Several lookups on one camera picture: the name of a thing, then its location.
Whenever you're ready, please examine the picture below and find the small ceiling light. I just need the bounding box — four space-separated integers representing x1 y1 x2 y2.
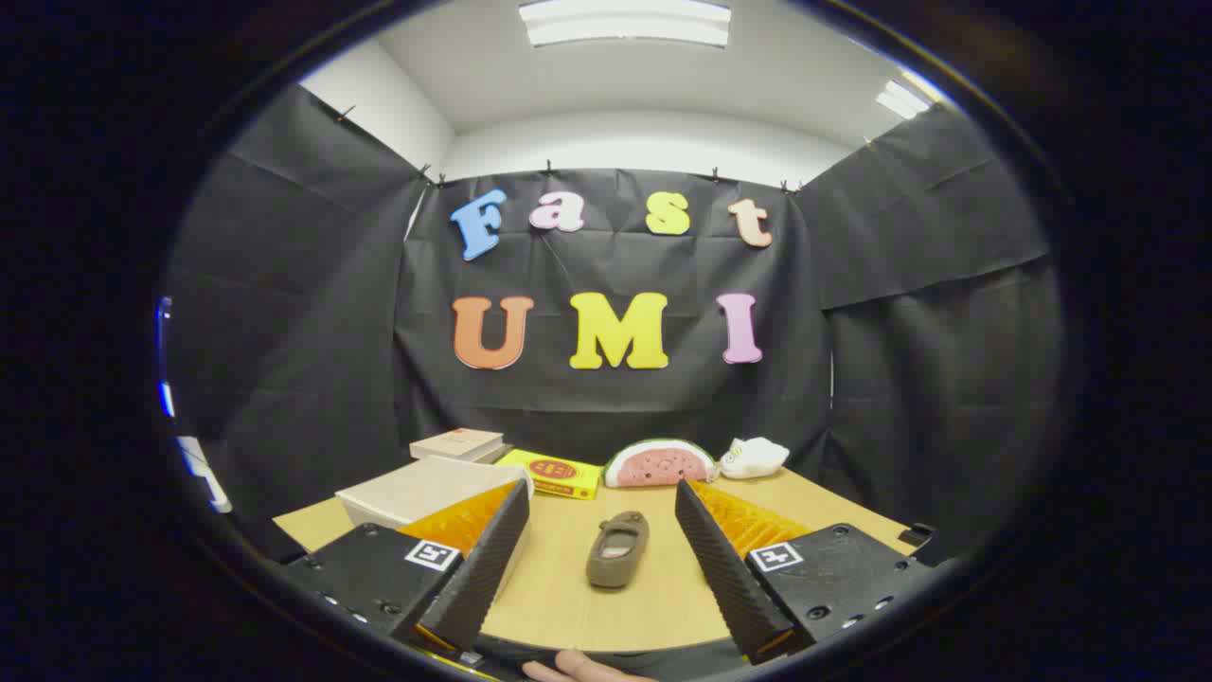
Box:
876 79 934 121

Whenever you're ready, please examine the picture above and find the beige book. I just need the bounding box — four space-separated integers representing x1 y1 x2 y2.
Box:
409 428 506 463

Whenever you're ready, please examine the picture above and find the cream storage box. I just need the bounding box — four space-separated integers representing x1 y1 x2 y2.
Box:
336 455 533 531

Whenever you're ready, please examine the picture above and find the white plush toy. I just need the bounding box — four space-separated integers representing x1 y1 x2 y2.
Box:
720 437 791 479

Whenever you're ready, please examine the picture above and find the black backdrop cloth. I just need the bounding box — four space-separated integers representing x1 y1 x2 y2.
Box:
166 83 1066 560

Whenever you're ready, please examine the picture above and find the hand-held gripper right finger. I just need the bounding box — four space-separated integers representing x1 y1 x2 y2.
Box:
674 478 938 664

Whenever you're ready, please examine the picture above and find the long ceiling light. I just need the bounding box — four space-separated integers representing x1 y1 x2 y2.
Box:
518 0 733 48

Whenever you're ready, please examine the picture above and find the brown fuzzy shoe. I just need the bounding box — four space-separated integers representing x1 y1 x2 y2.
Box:
585 511 651 590

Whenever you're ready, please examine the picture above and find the yellow book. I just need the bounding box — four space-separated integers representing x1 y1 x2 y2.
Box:
494 448 604 500

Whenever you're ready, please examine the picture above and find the watermelon slice plush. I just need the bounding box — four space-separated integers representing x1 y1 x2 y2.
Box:
603 438 719 489

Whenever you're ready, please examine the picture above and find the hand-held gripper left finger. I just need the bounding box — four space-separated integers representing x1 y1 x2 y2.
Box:
279 478 533 664

